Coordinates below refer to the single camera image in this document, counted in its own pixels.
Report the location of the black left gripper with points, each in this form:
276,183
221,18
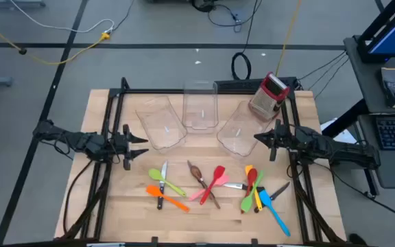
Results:
126,145

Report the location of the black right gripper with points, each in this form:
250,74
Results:
273,151

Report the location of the yellow spoon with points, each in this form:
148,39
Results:
249,167

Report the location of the lime green silicone spoon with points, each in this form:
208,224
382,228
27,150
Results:
155,174

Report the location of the red silicone spoon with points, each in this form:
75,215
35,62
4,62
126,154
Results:
252,175

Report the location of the orange silicone spatula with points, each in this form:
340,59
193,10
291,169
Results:
153,190

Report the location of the pink silicone spatula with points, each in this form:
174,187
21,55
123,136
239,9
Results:
225,180

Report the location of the blue silicone spatula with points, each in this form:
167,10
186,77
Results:
265,198

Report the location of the green silicone spatula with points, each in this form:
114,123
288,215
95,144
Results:
249,202

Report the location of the brown wooden spoon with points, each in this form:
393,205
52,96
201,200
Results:
196,171

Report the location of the clear plastic bin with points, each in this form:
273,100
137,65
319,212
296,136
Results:
200,103
238,137
159,120

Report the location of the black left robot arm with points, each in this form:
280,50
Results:
81,141

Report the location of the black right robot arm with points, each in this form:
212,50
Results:
338,151

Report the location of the red steel box grater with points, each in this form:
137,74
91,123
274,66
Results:
269,99

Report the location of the dark blade black knife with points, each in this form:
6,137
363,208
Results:
281,189

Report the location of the black power strip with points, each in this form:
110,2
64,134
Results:
235,85

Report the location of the grey computer cart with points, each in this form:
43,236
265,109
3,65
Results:
372,89

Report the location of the person's shoe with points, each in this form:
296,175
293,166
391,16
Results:
358,239

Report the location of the small black floor puck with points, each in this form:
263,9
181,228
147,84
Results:
22,51

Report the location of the black floor device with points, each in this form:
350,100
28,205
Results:
202,4

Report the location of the black aluminium table frame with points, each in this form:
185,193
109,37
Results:
142,91

